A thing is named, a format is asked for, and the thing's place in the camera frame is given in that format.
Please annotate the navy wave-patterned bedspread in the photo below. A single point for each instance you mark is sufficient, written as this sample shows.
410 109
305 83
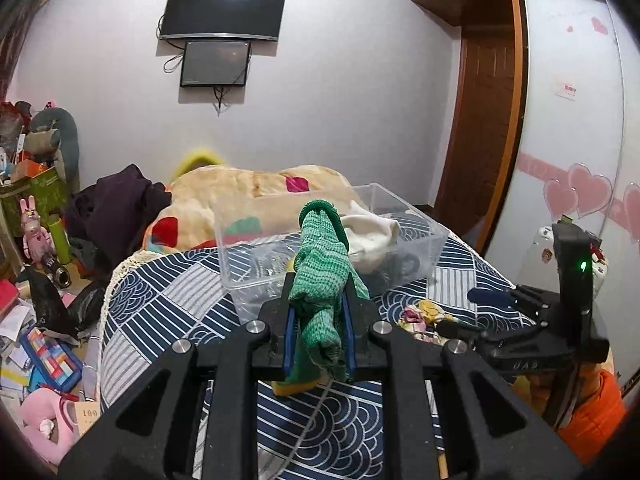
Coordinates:
170 285

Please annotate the black plastic bag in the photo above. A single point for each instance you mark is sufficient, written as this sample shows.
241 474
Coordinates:
55 305

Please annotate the clear plastic container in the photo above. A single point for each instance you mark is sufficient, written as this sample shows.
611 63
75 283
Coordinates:
240 260

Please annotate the cream blanket with coloured patches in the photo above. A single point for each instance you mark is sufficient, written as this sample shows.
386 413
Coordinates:
235 195

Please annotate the pink rabbit figure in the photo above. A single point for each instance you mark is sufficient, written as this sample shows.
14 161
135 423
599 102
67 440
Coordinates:
35 235

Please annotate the small black wall monitor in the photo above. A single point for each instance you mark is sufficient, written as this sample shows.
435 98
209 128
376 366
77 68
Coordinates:
215 64

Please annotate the wall-mounted black television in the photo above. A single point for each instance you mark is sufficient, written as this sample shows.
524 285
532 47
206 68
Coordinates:
222 7

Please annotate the dark purple clothing pile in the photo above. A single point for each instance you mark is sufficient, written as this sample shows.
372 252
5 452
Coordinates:
115 210

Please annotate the green paper roll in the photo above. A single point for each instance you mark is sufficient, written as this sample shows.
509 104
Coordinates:
60 237

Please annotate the person's right forearm orange sleeve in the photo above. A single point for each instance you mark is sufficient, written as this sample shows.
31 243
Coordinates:
595 410

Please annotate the black camera lens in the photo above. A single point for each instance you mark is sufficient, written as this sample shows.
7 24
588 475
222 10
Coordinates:
57 272

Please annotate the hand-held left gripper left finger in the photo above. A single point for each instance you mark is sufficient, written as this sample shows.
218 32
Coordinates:
289 342

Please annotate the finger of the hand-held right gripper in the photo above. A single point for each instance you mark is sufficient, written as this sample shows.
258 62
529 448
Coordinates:
490 297
457 330

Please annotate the beige paper card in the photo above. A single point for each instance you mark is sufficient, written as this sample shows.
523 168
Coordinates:
89 417

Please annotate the pink heart stickers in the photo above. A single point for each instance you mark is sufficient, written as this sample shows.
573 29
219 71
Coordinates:
587 192

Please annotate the floral patterned sock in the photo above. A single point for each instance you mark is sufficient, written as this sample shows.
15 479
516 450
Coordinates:
423 314

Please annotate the pink plush toy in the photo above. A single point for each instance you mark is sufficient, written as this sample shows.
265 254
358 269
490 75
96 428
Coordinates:
42 415

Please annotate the brown wooden door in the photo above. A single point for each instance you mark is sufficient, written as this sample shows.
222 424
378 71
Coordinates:
480 145

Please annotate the green cardboard box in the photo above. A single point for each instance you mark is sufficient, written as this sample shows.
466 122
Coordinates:
42 195

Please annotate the white sock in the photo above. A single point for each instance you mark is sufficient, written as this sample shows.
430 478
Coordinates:
371 240

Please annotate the white sliding wardrobe door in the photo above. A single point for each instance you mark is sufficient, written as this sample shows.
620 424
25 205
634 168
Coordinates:
565 125

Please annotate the colourful block puzzle box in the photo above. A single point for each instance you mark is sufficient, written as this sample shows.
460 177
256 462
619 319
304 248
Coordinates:
50 357

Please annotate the grey plush toy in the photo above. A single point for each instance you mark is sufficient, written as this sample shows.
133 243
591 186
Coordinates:
52 135

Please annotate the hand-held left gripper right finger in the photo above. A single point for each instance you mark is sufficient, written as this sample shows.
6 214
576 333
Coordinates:
350 342

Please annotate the green knitted sock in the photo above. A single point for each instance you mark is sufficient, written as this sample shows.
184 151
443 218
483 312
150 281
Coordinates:
320 280

